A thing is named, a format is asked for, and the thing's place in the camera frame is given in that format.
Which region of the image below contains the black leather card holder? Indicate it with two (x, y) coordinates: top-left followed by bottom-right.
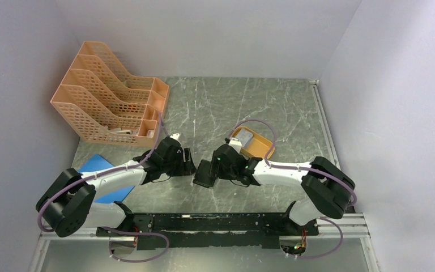
(193, 160), (217, 188)

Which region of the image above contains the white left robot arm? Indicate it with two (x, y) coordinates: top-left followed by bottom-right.
(36, 136), (197, 237)

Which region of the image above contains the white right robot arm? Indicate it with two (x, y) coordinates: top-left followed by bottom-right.
(195, 144), (357, 235)

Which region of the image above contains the credit card in tray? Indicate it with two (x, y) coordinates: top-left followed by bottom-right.
(234, 129), (254, 147)

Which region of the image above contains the orange oval tray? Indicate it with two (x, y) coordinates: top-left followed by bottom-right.
(230, 126), (275, 159)

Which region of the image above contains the blue folder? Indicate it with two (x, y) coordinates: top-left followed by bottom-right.
(78, 154), (136, 204)

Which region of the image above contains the orange mesh file organizer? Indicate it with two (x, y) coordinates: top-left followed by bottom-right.
(50, 41), (169, 147)

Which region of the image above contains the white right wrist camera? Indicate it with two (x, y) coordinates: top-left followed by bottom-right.
(225, 137), (242, 153)

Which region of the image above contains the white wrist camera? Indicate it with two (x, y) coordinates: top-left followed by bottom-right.
(225, 137), (242, 153)
(169, 133), (182, 142)

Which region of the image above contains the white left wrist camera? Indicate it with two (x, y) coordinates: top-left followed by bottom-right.
(169, 133), (182, 142)

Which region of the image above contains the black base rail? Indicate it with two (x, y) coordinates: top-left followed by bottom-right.
(96, 212), (319, 250)

